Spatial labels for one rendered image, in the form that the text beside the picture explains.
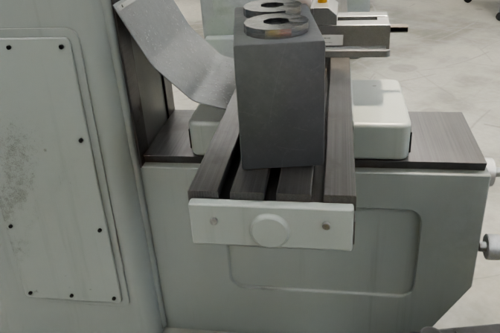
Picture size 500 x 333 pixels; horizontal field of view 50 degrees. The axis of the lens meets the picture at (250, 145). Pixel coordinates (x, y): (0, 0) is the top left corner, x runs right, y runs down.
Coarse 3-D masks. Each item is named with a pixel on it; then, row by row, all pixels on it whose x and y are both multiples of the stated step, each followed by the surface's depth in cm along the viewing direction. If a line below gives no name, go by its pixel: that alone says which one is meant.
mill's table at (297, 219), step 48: (336, 0) 172; (336, 96) 101; (336, 144) 83; (192, 192) 73; (240, 192) 72; (288, 192) 72; (336, 192) 71; (240, 240) 74; (288, 240) 73; (336, 240) 72
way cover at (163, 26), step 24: (120, 0) 112; (144, 0) 123; (168, 0) 136; (144, 24) 118; (168, 24) 130; (144, 48) 113; (168, 48) 124; (192, 48) 133; (168, 72) 116; (192, 72) 125; (216, 72) 132; (192, 96) 117; (216, 96) 120
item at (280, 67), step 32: (288, 0) 85; (256, 32) 71; (288, 32) 70; (320, 32) 72; (256, 64) 70; (288, 64) 70; (320, 64) 70; (256, 96) 72; (288, 96) 72; (320, 96) 72; (256, 128) 74; (288, 128) 74; (320, 128) 74; (256, 160) 77; (288, 160) 77; (320, 160) 77
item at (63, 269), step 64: (0, 0) 108; (64, 0) 106; (0, 64) 113; (64, 64) 111; (128, 64) 117; (0, 128) 120; (64, 128) 118; (128, 128) 121; (0, 192) 128; (64, 192) 126; (128, 192) 126; (0, 256) 139; (64, 256) 135; (128, 256) 133; (0, 320) 150; (64, 320) 146; (128, 320) 143
